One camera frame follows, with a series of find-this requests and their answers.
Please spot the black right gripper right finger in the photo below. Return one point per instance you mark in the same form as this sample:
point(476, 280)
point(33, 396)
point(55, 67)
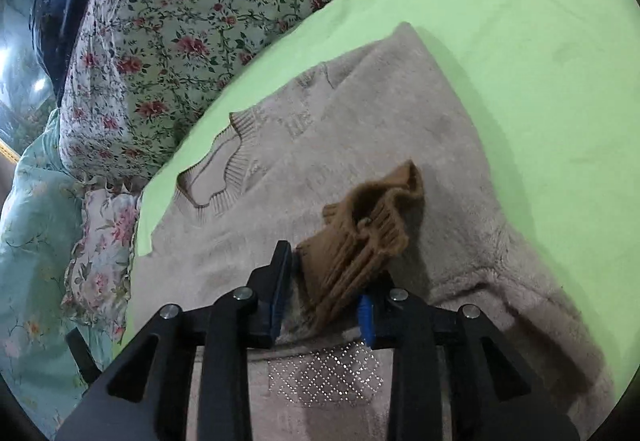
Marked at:
point(389, 317)

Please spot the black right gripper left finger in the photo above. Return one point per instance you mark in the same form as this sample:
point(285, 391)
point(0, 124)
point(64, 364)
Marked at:
point(248, 317)

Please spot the beige knit sweater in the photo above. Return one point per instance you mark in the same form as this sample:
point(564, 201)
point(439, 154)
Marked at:
point(365, 164)

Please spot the pastel floral ruffled pillow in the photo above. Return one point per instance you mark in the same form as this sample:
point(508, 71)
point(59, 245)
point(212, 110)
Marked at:
point(97, 279)

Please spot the teal floral blanket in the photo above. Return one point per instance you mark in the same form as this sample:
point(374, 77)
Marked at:
point(40, 225)

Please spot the gold framed landscape painting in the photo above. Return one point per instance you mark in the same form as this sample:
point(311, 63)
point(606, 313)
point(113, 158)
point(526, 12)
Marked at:
point(26, 93)

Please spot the white red floral quilt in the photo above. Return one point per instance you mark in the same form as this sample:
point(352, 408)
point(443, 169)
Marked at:
point(142, 72)

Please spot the green bed sheet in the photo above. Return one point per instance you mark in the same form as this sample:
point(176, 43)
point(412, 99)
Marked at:
point(552, 90)

